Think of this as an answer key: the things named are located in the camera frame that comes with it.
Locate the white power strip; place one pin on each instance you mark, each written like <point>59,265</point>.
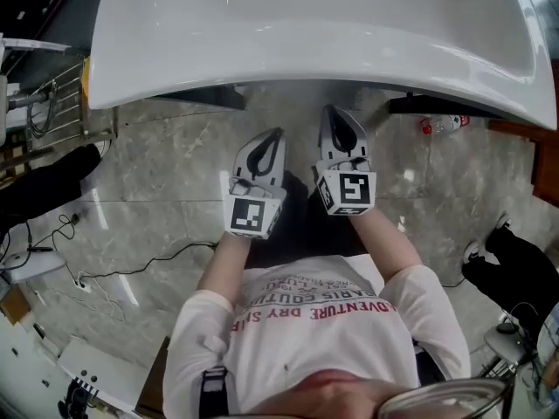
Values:
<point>85,284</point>

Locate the person's right forearm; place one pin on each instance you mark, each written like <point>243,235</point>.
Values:
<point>388,242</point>

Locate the person's white printed shirt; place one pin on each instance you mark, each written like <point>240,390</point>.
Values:
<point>327,343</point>

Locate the white table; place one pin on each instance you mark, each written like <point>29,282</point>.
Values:
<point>96,365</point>

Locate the person's glasses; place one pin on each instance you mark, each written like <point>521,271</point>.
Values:
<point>454,402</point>

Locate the black power adapter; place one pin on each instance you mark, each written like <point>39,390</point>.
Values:
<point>75,218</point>

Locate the metal rack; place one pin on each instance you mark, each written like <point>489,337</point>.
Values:
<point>100,135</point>

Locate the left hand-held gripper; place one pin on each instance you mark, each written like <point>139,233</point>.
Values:
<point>249,212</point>

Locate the plastic bottle with red label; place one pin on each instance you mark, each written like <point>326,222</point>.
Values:
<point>443,125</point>

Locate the wooden cabinet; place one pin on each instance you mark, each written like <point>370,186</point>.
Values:
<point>546,164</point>

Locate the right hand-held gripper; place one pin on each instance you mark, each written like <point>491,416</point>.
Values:
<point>349,190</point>

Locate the person's left forearm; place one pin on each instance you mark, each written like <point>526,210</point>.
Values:
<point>227,264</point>

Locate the person's black trousers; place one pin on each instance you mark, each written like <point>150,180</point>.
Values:
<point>301,234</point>

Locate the person's face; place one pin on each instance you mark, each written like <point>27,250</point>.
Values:
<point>332,393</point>

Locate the grey rounded seat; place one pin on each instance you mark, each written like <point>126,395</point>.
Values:
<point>30,266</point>

